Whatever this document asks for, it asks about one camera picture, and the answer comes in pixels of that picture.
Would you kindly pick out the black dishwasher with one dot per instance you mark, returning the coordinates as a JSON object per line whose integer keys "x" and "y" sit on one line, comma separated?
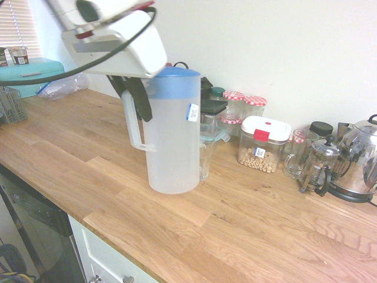
{"x": 35, "y": 230}

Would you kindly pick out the jar with red checked lid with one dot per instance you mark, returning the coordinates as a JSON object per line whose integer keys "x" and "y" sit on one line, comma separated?
{"x": 231, "y": 123}
{"x": 254, "y": 106}
{"x": 233, "y": 101}
{"x": 298, "y": 138}

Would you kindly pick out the white cabinet drawer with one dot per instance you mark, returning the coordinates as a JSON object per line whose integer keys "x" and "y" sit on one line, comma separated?
{"x": 106, "y": 259}

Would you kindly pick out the shiny metal electric kettle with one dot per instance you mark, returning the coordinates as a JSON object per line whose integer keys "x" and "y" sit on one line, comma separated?
{"x": 359, "y": 159}

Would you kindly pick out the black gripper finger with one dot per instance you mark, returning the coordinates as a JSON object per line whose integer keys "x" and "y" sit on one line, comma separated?
{"x": 141, "y": 100}
{"x": 117, "y": 87}

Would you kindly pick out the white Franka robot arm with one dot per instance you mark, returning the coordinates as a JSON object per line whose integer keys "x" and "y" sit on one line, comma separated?
{"x": 117, "y": 9}

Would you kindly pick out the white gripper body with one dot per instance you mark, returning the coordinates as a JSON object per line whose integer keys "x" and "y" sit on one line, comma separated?
{"x": 132, "y": 56}

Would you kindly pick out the black shaker bottle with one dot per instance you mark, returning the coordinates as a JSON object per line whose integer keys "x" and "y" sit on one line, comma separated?
{"x": 206, "y": 87}

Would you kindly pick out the glass jar with green lid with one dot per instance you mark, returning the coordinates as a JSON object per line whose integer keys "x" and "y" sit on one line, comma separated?
{"x": 217, "y": 93}

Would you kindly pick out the glass and metal French press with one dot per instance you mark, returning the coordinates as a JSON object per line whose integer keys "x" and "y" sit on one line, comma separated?
{"x": 319, "y": 168}

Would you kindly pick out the translucent pitcher with blue lid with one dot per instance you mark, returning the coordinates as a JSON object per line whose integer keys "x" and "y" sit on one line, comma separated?
{"x": 173, "y": 147}

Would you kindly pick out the white window blinds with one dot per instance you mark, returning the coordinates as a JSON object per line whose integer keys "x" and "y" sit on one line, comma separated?
{"x": 17, "y": 26}

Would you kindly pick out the clear glass mug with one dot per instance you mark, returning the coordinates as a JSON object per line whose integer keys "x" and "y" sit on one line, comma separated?
{"x": 297, "y": 159}

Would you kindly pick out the grey plastic basket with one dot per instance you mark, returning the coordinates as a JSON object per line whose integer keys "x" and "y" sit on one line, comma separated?
{"x": 11, "y": 106}

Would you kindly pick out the glass container with teal lid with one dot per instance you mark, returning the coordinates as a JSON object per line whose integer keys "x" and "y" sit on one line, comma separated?
{"x": 215, "y": 132}

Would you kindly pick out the cereal container with white lid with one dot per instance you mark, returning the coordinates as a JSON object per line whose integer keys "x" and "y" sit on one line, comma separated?
{"x": 259, "y": 153}

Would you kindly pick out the clear drinking glass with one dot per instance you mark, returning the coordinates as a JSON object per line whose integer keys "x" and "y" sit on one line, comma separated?
{"x": 207, "y": 162}

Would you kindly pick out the clear plastic zip bag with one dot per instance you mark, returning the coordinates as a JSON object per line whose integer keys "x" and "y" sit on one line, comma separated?
{"x": 64, "y": 88}

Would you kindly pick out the clear container with black lid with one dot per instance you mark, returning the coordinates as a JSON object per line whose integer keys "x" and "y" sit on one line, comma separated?
{"x": 213, "y": 107}

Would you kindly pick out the teal bread box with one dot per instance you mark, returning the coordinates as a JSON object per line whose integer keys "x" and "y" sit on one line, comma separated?
{"x": 29, "y": 70}

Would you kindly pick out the jar with black lid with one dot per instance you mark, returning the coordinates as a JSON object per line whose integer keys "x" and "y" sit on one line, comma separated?
{"x": 321, "y": 128}

